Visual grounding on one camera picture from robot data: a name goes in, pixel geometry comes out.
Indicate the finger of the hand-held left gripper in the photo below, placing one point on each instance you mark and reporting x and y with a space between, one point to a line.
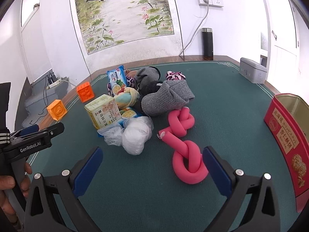
26 129
55 128

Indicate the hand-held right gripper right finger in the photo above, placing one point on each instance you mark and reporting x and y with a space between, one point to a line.
216 171

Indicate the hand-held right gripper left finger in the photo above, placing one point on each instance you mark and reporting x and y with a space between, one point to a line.
88 171

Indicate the pink foam knot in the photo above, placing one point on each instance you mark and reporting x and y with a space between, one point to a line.
188 123
193 177

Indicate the orange studded toy cube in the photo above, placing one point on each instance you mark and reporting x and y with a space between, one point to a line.
85 92

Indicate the yellow-green carton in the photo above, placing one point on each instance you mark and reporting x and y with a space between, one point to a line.
101 112

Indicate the white plastic bag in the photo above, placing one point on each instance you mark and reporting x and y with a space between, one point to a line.
136 135

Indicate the blue biscuit packet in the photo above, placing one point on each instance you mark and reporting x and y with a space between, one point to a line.
129 113
115 78

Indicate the red tin box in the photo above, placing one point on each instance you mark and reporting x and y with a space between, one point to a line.
282 135

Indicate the pastel striped sock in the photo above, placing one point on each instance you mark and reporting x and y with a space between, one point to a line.
126 96

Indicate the pink leopard print sock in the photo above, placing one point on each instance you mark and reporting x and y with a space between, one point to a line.
175 76
130 81

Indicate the plain grey sock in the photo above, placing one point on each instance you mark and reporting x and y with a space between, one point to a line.
166 96

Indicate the grey sock with black cuff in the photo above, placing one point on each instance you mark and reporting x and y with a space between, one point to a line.
144 77

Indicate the person's left hand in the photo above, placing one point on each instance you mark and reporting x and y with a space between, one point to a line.
6 182

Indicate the white power strip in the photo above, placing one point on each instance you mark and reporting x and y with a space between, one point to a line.
56 83

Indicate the green table mat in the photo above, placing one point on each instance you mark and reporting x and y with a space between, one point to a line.
229 106

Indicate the grey tin box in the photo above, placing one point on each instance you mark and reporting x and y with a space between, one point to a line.
252 71

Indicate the black thermos bottle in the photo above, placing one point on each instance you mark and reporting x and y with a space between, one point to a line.
207 43

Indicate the landscape wall scroll painting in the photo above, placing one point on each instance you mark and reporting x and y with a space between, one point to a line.
120 17

